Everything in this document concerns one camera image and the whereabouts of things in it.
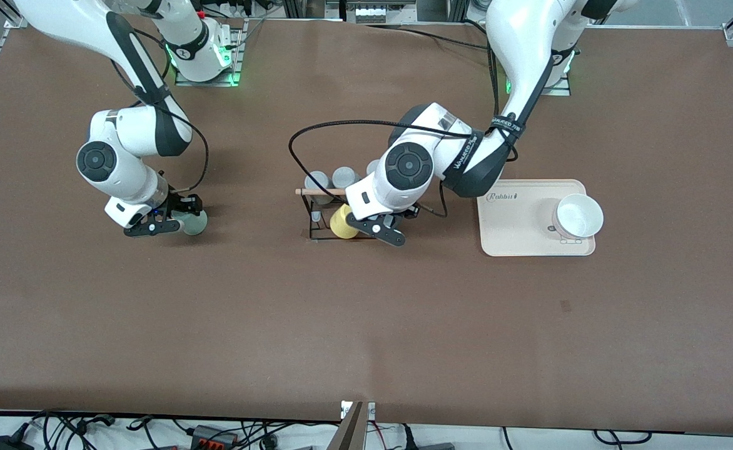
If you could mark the beige plastic tray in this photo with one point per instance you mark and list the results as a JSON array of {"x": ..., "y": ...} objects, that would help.
[{"x": 510, "y": 231}]

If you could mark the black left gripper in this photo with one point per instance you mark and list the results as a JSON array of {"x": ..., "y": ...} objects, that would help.
[{"x": 406, "y": 214}]

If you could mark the yellow cup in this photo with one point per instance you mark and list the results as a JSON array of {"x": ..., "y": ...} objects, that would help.
[{"x": 341, "y": 226}]

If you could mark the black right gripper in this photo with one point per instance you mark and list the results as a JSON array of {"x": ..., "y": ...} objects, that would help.
[{"x": 182, "y": 204}]

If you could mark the black orange connector box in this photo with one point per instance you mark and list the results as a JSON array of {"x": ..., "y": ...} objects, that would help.
[{"x": 213, "y": 436}]

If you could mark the grey cup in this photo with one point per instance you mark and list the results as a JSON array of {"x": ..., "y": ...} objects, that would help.
[
  {"x": 373, "y": 167},
  {"x": 316, "y": 181},
  {"x": 344, "y": 177}
]

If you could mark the pale green cup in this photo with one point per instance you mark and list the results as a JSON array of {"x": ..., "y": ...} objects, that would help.
[{"x": 196, "y": 225}]

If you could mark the white connector block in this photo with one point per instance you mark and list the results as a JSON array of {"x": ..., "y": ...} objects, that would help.
[{"x": 369, "y": 14}]

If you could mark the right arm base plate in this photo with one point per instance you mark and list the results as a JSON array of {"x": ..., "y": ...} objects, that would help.
[{"x": 207, "y": 83}]

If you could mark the white bowl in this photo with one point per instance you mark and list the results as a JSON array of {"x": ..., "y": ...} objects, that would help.
[{"x": 579, "y": 215}]

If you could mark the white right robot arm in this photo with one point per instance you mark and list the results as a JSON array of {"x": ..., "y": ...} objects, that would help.
[{"x": 116, "y": 175}]

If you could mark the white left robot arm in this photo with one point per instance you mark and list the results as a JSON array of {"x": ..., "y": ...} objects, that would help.
[{"x": 529, "y": 37}]

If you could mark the black power adapter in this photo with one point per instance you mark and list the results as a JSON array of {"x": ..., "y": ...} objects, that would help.
[{"x": 10, "y": 442}]

